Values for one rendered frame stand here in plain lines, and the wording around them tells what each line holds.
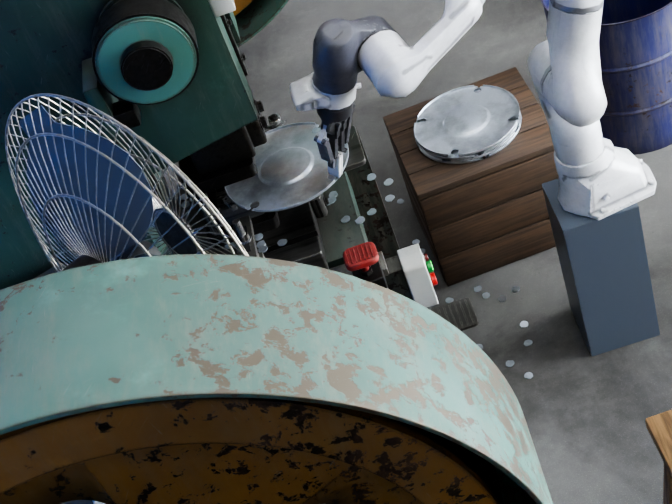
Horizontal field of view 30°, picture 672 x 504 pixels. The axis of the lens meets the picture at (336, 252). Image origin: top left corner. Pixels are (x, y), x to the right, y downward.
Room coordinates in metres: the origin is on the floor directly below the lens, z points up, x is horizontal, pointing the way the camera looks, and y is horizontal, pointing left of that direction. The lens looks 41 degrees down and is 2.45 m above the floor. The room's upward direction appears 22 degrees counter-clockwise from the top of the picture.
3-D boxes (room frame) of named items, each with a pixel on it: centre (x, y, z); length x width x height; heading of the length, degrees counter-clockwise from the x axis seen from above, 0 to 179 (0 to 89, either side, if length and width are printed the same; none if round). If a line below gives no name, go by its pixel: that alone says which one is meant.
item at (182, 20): (2.00, 0.20, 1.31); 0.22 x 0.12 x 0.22; 85
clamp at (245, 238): (2.08, 0.17, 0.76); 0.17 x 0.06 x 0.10; 175
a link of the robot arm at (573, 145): (2.18, -0.60, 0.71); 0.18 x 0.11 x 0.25; 1
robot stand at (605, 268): (2.14, -0.60, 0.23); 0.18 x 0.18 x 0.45; 84
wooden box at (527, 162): (2.66, -0.46, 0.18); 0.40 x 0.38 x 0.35; 88
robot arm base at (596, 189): (2.14, -0.64, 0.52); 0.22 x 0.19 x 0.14; 84
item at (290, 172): (2.23, 0.03, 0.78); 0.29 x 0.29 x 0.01
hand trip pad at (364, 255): (1.90, -0.04, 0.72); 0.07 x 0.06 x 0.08; 85
